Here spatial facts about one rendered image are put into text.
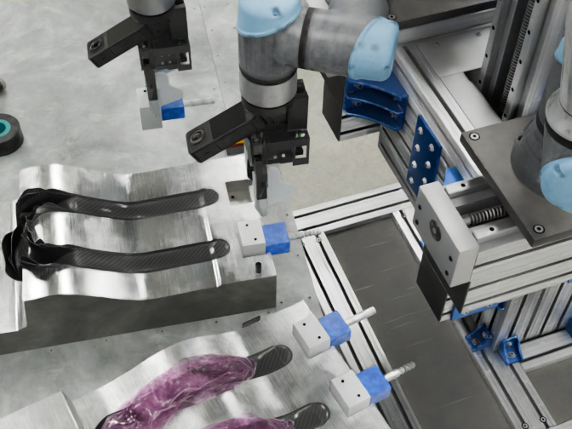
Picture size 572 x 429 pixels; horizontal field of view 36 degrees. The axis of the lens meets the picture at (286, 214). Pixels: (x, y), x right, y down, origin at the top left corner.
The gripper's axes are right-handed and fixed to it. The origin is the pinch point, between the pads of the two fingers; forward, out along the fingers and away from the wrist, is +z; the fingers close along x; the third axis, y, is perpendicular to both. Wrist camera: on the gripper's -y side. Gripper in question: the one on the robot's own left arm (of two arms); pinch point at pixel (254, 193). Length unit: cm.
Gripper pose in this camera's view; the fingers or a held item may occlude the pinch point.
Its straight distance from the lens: 131.3
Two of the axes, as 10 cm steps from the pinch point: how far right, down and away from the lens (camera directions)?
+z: -0.2, 6.4, 7.7
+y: 9.8, -1.5, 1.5
